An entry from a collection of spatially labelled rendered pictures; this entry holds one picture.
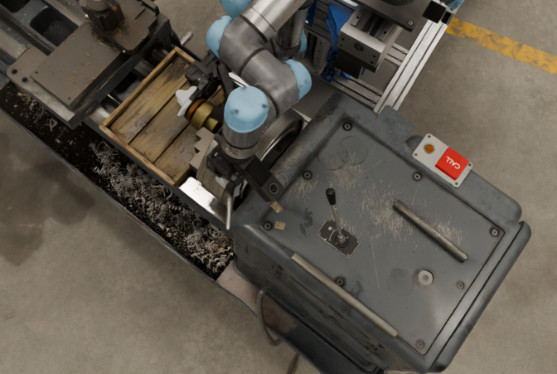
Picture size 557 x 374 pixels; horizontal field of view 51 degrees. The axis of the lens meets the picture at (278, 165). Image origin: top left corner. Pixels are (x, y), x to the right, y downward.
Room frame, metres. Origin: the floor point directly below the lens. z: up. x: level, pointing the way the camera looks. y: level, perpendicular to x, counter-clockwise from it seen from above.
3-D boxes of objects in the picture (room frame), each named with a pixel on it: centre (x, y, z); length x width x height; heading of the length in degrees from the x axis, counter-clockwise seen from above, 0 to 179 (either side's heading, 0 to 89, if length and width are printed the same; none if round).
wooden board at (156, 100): (0.70, 0.34, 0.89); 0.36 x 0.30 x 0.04; 149
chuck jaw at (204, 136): (0.51, 0.20, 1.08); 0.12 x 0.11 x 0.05; 149
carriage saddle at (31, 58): (0.89, 0.64, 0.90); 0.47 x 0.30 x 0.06; 149
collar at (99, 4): (0.93, 0.56, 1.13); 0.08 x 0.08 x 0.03
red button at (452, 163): (0.50, -0.41, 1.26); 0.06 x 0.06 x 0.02; 59
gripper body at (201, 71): (0.76, 0.22, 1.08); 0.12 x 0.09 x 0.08; 147
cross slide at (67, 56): (0.88, 0.60, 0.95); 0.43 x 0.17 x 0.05; 149
